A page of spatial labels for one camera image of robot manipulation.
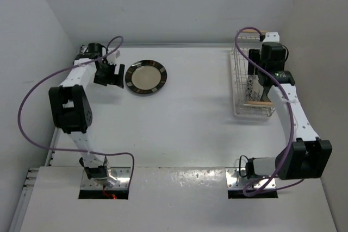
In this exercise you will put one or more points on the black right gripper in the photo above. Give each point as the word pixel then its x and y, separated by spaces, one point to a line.
pixel 254 55

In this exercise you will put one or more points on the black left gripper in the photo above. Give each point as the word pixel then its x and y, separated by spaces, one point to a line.
pixel 116 79

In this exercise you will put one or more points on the black rimmed cream plate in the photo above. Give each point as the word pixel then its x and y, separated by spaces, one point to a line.
pixel 145 77

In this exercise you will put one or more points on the blue floral plate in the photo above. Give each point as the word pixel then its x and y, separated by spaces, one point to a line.
pixel 254 91

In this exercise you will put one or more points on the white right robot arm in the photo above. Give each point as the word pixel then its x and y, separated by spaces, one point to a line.
pixel 306 154

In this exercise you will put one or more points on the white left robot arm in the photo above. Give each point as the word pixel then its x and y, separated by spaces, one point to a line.
pixel 72 112

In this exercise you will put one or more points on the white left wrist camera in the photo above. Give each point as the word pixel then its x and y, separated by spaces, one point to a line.
pixel 112 57

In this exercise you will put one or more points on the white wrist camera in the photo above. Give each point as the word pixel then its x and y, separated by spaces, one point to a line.
pixel 272 37
pixel 112 57

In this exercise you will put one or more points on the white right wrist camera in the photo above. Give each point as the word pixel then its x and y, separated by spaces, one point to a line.
pixel 272 37

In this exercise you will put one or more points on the white wire dish rack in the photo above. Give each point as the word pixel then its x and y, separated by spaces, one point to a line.
pixel 248 39

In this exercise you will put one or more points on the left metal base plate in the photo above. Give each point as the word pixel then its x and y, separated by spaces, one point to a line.
pixel 118 179

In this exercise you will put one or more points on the metal base plate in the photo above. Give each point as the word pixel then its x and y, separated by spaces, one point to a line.
pixel 118 179
pixel 235 181

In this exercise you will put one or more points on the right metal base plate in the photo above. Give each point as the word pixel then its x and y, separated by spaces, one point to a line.
pixel 235 181

